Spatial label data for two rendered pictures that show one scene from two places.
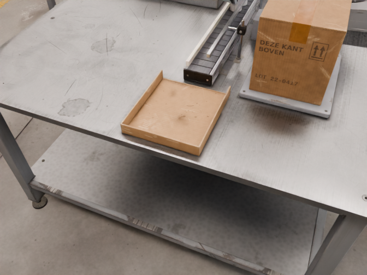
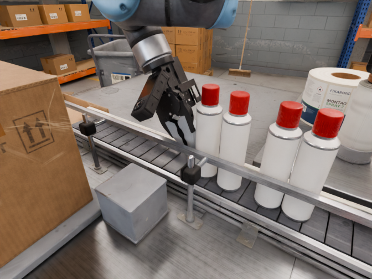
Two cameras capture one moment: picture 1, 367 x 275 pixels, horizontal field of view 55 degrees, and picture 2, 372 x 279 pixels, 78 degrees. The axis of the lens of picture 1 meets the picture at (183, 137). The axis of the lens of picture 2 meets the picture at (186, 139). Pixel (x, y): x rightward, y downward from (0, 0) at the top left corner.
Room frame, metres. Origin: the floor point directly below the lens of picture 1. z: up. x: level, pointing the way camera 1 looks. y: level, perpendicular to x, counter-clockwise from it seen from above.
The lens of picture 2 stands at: (1.49, -0.66, 1.22)
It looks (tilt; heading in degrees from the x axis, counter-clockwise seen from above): 31 degrees down; 101
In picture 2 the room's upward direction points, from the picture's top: straight up
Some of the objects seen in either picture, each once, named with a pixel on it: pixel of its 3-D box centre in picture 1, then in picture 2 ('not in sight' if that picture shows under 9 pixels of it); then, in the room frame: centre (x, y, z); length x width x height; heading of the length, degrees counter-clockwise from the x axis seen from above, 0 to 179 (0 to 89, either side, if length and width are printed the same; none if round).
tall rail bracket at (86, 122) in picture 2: (235, 39); (98, 139); (1.17, -0.20, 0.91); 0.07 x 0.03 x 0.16; 66
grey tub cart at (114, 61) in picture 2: not in sight; (132, 75); (0.38, 1.83, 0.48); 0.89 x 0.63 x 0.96; 93
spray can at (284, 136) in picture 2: not in sight; (277, 158); (1.59, -0.31, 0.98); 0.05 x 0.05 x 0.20
